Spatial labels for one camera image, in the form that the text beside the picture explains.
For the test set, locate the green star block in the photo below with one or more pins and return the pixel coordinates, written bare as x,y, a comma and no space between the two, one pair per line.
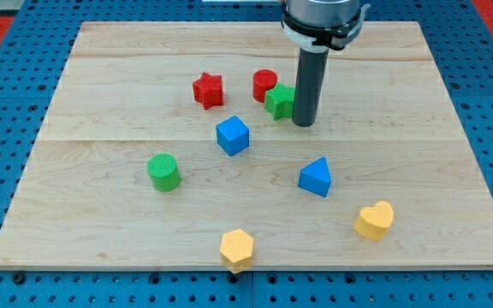
279,101

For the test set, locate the red star block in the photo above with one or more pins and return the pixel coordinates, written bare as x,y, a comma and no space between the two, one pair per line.
208,90

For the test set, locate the blue cube block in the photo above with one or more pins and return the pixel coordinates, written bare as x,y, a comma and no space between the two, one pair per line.
233,135

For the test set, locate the blue triangle block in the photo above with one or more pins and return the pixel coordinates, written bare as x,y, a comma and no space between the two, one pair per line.
316,177

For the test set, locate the red cylinder block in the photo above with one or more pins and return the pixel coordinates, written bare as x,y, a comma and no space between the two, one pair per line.
263,80

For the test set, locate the wooden board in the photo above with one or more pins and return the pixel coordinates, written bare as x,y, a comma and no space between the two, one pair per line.
385,123

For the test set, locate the green cylinder block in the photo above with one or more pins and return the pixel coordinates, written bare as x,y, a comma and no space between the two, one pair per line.
164,173

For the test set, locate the yellow hexagon block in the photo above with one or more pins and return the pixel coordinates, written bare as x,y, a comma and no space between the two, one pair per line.
236,251

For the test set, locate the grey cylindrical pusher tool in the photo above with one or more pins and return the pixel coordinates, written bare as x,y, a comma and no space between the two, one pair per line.
308,86

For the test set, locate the yellow heart block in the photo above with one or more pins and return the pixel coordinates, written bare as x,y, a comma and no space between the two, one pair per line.
373,222

